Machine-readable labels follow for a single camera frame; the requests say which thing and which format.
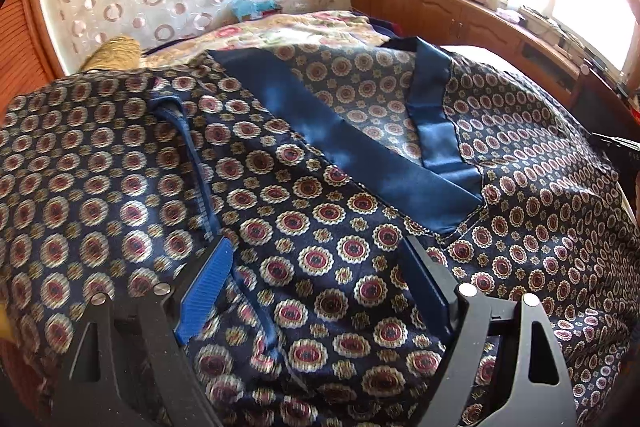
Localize navy medallion print robe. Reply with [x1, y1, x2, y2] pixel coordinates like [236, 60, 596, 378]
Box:
[0, 38, 636, 427]

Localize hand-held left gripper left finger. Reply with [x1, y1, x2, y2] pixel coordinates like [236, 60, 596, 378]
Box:
[52, 237, 236, 427]

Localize wooden slatted headboard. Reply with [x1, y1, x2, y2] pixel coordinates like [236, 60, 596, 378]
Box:
[0, 0, 66, 82]

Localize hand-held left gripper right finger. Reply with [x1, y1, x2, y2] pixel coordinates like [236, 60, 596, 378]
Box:
[399, 234, 574, 427]

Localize teal cloth item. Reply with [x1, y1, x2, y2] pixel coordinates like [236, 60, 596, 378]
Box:
[231, 0, 281, 18]

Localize beige floral quilt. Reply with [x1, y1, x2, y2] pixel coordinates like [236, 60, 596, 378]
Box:
[145, 9, 391, 58]

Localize navy bed sheet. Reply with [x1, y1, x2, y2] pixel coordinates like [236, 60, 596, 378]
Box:
[367, 19, 406, 42]

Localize wooden sideboard cabinet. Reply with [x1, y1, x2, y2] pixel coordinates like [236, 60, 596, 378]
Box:
[350, 0, 601, 108]

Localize yellow pillow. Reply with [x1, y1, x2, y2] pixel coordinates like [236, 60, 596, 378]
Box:
[80, 34, 143, 72]

